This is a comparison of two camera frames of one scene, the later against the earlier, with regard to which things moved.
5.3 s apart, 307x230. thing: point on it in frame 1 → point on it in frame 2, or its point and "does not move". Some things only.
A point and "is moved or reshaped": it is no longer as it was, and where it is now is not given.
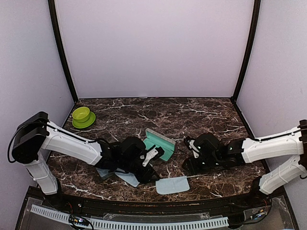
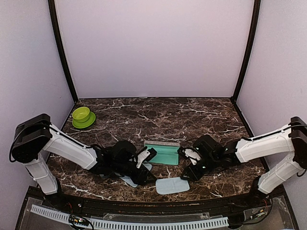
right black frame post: (251, 51) does not move
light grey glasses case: (153, 138) is moved or reshaped
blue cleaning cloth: (127, 177) does not move
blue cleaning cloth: (168, 185) does not move
